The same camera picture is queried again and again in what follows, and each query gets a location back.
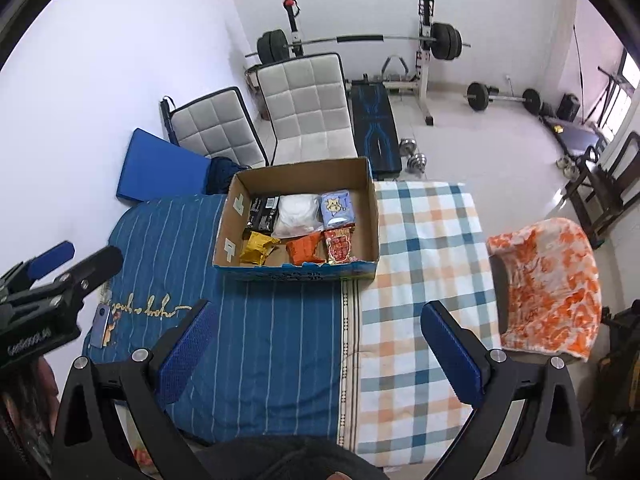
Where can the small white quilted chair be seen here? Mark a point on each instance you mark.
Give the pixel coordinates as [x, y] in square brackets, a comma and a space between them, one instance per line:
[215, 127]

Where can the white clear plastic bag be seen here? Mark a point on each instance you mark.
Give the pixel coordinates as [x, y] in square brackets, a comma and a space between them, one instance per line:
[297, 215]

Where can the orange floral blanket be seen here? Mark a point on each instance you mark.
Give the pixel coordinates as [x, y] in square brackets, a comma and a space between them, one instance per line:
[550, 290]

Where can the chrome dumbbell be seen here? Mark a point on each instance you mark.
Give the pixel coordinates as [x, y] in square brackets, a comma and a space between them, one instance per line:
[408, 147]
[418, 164]

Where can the black slim bag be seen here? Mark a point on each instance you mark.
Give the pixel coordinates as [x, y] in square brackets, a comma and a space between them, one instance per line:
[166, 120]

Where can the long racked barbell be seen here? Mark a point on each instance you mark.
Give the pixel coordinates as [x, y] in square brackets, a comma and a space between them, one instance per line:
[360, 38]

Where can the person's left forearm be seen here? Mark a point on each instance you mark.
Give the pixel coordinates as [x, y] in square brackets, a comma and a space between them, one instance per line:
[25, 425]

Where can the light blue tissue pack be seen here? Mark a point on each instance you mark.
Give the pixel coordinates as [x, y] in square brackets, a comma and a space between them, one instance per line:
[337, 207]

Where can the thin long pole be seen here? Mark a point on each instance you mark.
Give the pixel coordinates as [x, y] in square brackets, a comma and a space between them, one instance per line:
[580, 70]

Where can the red snack packet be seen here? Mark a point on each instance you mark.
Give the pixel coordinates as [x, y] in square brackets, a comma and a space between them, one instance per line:
[339, 246]

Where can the blue phone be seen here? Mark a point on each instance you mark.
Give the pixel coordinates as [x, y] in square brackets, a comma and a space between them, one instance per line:
[101, 325]

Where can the window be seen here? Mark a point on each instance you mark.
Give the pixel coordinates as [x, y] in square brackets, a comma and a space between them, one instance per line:
[631, 72]

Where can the yellow snack packet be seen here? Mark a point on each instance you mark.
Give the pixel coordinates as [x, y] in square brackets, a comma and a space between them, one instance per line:
[257, 249]

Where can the dark blue cloth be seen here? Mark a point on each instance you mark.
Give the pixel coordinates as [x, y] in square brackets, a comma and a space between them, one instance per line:
[225, 175]

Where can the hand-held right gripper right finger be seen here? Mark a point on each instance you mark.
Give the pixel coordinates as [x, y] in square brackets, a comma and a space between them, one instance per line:
[452, 355]

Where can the short floor barbell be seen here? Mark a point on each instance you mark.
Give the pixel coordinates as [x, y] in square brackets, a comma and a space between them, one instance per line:
[477, 96]

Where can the white barbell rack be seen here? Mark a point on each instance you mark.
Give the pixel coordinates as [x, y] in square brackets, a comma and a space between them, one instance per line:
[425, 85]

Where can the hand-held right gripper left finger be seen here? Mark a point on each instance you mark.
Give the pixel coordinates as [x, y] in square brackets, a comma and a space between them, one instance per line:
[187, 355]

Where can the black tripod stand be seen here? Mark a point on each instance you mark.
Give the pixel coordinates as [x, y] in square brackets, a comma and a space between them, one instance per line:
[612, 90]

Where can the black snack packet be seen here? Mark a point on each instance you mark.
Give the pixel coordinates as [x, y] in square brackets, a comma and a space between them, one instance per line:
[262, 215]

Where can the large white quilted chair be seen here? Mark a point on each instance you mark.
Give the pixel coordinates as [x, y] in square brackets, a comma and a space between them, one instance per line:
[305, 105]

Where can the dark exercise board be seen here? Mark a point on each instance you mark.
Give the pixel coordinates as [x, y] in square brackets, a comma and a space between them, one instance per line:
[575, 135]

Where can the black speaker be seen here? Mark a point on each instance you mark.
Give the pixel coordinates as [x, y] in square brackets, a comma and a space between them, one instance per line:
[568, 106]

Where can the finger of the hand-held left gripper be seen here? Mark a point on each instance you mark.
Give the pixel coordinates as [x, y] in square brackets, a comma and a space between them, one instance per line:
[90, 270]
[50, 259]

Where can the dark wooden chair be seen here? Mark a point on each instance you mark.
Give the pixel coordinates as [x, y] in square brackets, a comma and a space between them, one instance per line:
[590, 190]
[625, 175]

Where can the black weight bench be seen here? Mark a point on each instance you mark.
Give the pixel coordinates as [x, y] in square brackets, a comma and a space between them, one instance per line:
[372, 125]

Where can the orange snack packet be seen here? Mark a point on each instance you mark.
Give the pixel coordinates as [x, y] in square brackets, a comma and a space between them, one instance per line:
[304, 249]

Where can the white slippers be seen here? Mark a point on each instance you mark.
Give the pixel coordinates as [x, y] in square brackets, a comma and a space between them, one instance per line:
[568, 166]

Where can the plaid blanket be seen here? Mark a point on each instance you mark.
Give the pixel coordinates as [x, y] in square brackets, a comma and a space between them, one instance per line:
[415, 280]

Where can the blue striped blanket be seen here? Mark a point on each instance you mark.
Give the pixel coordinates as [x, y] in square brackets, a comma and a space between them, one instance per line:
[260, 350]

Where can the cardboard box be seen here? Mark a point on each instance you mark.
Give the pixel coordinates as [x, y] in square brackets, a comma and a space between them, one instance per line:
[235, 230]

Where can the blue foam mat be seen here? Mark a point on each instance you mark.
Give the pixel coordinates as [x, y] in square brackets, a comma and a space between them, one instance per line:
[160, 170]

